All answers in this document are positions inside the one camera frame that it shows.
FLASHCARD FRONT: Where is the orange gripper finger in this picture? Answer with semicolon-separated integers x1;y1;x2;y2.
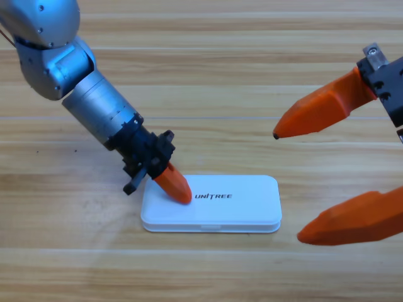
272;66;378;140
168;161;193;203
152;165;192;206
297;186;403;247

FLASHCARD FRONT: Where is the white Unitree pencil case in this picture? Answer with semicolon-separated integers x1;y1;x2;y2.
140;174;283;234

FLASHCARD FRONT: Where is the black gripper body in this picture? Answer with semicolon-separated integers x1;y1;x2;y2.
108;117;176;196
355;42;403;145

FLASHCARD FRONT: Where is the thin arm cable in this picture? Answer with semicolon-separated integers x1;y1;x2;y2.
0;29;16;48

